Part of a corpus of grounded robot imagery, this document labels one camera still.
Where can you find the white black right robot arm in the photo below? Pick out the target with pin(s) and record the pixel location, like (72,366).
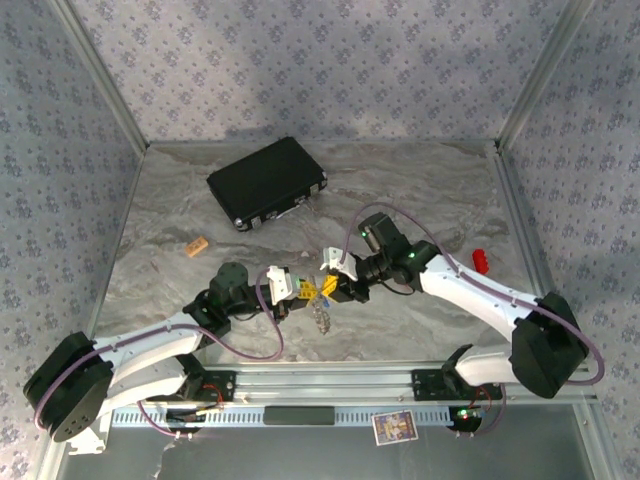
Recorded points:
(475,295)

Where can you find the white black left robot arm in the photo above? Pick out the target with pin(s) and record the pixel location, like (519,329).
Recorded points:
(150,350)

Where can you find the ridged red block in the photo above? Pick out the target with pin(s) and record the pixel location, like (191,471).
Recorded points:
(481,261)

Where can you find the black hard case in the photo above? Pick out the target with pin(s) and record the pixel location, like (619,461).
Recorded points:
(265,180)

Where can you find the colourful picture card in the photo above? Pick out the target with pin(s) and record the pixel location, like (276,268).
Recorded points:
(395,427)

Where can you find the grey metal panel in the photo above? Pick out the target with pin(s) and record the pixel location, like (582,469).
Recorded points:
(300,457)

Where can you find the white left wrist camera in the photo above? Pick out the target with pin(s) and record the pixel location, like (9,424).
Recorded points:
(280,282)

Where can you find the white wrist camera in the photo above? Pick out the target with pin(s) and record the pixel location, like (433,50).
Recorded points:
(280,282)
(336,257)

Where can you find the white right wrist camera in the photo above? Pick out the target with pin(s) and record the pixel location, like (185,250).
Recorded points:
(336,257)

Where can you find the aluminium mounting rail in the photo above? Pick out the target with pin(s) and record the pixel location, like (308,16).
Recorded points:
(325,382)

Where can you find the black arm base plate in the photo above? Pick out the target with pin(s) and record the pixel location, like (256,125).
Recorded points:
(427,385)
(220,387)

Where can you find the black rectangular duct cover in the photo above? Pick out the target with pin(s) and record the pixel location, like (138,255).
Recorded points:
(300,416)

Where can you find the aluminium table side rail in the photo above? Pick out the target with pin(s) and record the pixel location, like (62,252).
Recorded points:
(115,240)
(520,215)

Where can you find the white plastic bracket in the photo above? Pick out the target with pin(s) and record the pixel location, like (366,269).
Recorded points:
(92,442)

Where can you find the aluminium frame post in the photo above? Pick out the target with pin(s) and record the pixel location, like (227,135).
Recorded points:
(545,75)
(100,75)

